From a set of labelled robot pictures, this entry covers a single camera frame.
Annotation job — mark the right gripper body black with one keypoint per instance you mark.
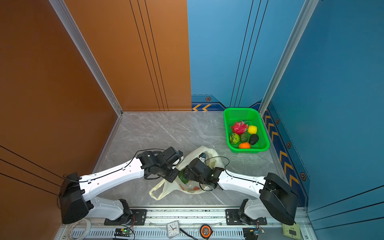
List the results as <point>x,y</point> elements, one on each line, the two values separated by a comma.
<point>193,177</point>

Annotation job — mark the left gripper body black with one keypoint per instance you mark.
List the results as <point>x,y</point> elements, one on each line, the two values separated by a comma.
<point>169,173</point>

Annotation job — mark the large green lime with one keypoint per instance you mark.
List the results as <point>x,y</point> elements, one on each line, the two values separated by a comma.
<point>182,177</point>

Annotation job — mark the translucent yellowish plastic bag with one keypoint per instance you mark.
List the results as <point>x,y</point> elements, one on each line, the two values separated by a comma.
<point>164,188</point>

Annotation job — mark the orange fruit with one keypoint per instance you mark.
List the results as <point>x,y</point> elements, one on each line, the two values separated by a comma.
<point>244,145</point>

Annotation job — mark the green round fruit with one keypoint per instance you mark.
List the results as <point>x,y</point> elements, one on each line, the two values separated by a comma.
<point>244,138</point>

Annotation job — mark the red dragon fruit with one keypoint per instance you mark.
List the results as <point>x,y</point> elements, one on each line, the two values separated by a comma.
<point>239,127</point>

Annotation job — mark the dark avocado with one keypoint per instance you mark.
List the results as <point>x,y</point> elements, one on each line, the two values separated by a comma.
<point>254,138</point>

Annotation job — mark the yellow fruit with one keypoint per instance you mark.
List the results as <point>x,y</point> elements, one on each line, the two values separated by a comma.
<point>252,130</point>

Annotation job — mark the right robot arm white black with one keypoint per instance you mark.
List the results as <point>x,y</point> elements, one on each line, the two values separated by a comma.
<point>272,194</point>

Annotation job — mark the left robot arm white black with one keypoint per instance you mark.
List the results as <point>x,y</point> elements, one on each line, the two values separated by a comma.
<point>79,195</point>

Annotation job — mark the orange black tape measure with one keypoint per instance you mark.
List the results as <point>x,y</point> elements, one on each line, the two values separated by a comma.
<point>206,232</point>

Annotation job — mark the green plastic basket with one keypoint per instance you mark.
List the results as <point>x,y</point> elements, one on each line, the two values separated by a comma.
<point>250,117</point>

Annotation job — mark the small white clock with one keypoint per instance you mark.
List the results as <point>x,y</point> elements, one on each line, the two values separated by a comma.
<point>173,229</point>

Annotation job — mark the left circuit board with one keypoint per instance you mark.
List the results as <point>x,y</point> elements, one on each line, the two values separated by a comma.
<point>124,234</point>

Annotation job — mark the circuit board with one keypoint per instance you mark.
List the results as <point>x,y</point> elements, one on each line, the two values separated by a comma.
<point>252,233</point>
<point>124,234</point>

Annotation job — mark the right circuit board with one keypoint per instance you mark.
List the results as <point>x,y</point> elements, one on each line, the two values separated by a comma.
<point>252,233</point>

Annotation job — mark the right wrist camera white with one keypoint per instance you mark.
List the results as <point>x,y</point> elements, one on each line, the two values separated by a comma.
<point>202,157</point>

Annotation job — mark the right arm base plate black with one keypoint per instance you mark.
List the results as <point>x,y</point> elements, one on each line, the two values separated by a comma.
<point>236,217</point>

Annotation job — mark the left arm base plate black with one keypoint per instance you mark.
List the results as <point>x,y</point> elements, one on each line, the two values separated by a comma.
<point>137,217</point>

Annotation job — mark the green wall switch box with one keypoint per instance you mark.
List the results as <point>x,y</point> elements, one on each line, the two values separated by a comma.
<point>292,231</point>

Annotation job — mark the left aluminium frame post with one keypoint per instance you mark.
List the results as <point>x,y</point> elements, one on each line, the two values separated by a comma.
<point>74,32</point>

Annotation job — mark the aluminium frame post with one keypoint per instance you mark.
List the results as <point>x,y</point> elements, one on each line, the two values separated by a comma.
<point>74,32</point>
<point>302,21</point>

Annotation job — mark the right aluminium frame post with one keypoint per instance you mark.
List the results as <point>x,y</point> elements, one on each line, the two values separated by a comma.
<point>302,21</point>

